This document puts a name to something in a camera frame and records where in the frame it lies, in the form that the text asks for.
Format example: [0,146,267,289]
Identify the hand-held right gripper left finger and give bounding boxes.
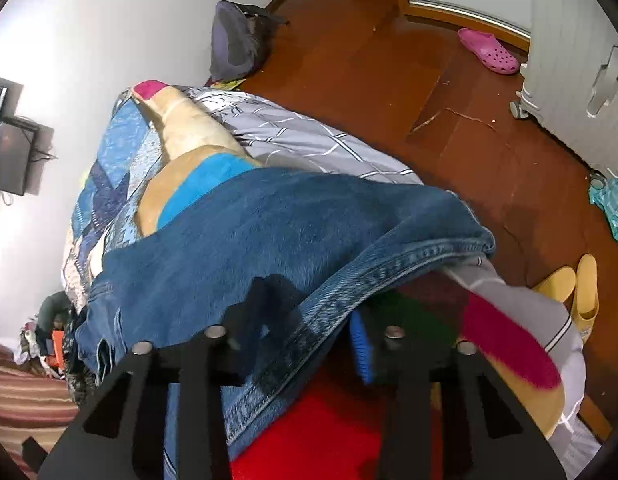
[48,276,303,480]

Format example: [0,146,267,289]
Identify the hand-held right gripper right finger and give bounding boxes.
[350,305,568,480]

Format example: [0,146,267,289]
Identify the blue denim jeans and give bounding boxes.
[74,166,497,461]

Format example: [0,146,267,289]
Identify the pile of clothes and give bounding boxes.
[14,305,90,406]

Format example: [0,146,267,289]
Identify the grey patterned bed sheet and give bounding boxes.
[181,85,607,480]

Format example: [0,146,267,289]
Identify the colourful fleece blanket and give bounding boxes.
[131,80,564,480]

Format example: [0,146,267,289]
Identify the dark green jacket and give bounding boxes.
[39,291,77,333]

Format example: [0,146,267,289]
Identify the yellow slipper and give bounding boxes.
[531,266,577,303]
[571,253,600,343]

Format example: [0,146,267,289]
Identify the orange box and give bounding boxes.
[46,330,67,376]

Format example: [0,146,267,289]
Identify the blue patchwork quilt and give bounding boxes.
[61,87,164,306]

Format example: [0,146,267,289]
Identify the red striped cloth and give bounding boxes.
[0,337,82,480]

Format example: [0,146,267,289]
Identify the grey backpack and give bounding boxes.
[209,0,290,83]

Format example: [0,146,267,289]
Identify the teal plastic bag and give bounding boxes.
[589,170,618,248]

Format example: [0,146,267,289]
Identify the pink clog shoe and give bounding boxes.
[457,28,521,76]

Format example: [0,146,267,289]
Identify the white suitcase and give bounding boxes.
[509,0,618,181]

